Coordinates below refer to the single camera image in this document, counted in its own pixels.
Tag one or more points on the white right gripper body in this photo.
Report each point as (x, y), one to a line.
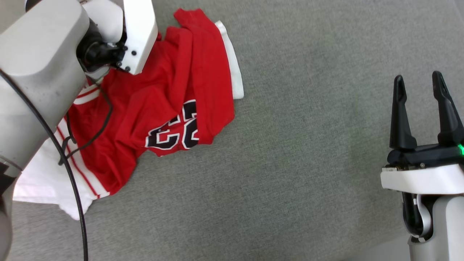
(424, 179)

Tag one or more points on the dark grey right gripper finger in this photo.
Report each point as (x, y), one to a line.
(449, 119)
(400, 123)

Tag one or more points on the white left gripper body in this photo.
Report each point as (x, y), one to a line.
(139, 32)

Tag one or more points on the red and white jersey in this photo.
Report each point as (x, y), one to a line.
(163, 90)

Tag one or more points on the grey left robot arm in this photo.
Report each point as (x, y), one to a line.
(36, 65)

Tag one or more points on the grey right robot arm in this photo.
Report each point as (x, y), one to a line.
(447, 224)

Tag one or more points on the grey fabric sofa cushion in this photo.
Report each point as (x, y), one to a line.
(308, 145)

